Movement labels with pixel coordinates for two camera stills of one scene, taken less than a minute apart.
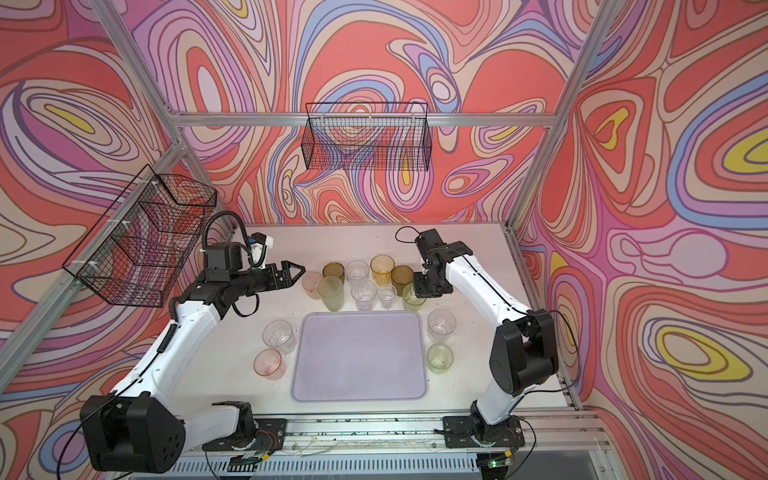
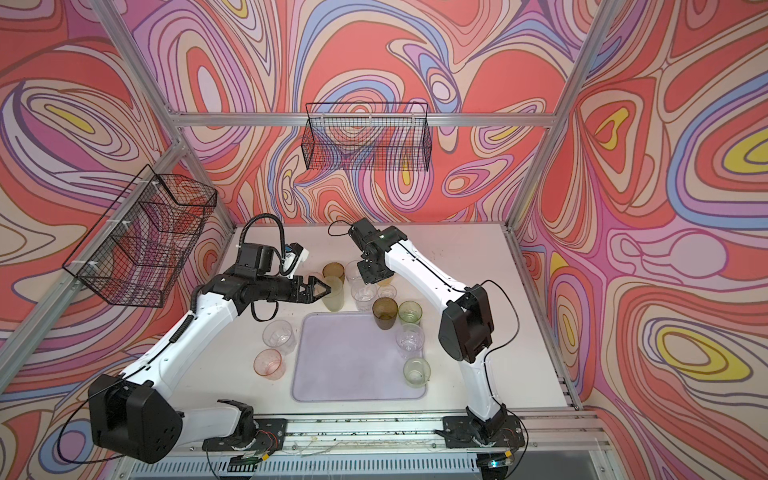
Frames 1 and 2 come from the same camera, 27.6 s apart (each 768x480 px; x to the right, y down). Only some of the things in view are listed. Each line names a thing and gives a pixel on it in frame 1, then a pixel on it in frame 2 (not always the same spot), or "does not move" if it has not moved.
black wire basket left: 139,247 does not move
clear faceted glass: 440,323 to 410,339
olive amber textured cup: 401,275 to 384,312
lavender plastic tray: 360,356 does not move
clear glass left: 279,334 does not move
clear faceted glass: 364,292 does not move
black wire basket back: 367,136 does not move
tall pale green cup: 330,288 does not move
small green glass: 412,302 to 410,311
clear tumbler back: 357,271 does not move
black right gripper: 422,292 to 368,276
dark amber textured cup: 334,269 does not move
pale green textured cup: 440,357 to 416,372
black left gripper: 285,281 to 308,297
